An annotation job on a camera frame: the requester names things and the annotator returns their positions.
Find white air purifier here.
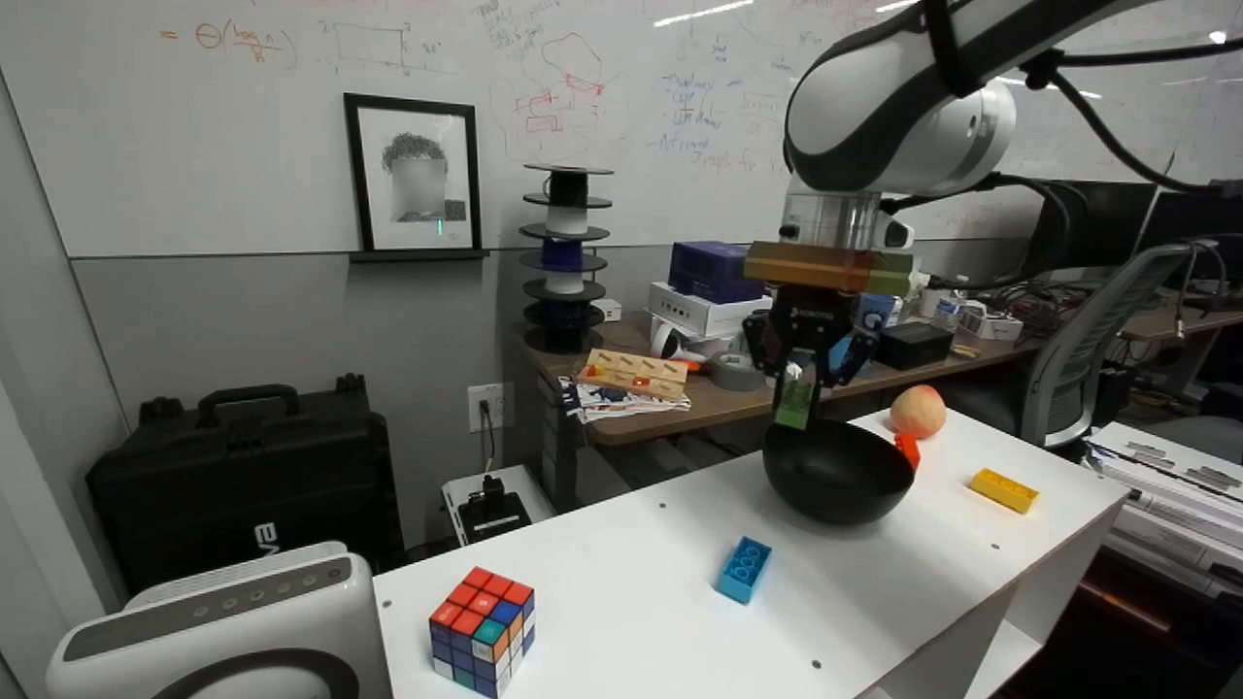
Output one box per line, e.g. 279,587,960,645
41,539,387,699

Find grey office chair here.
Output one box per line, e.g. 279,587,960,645
1019,236,1236,451

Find rubik's cube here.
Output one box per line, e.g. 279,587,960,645
423,563,538,699

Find white wall outlet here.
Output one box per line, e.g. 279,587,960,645
463,381,507,435

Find small black tray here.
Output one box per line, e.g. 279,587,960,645
879,317,960,374

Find grey tape roll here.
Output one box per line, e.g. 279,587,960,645
708,350,773,390

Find stack of filament spools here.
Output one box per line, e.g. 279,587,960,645
516,160,622,358

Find colourful wooden game board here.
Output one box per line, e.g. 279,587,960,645
569,345,695,409

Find dark blue box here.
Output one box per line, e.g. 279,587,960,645
665,236,773,308

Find black bowl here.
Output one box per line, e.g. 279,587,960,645
758,415,919,532

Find printed papers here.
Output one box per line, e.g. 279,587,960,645
565,381,695,425

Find peach coloured ball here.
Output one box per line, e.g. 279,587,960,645
884,381,951,441

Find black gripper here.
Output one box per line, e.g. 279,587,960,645
747,284,879,401

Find white stacked panels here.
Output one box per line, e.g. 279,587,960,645
1083,419,1243,574

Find wooden desk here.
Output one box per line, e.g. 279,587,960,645
520,301,1243,513

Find white cardboard box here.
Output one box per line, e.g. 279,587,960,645
646,278,776,350

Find black computer monitor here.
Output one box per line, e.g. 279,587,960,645
1030,173,1243,284

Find black framed picture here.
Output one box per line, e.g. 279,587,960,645
339,89,489,260

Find yellow building block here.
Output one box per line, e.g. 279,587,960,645
963,464,1046,519

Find white charger with black device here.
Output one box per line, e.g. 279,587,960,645
437,458,555,546

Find blue building block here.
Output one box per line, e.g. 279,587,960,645
710,532,776,611

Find black hard carrying case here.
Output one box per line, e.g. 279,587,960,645
80,374,406,600

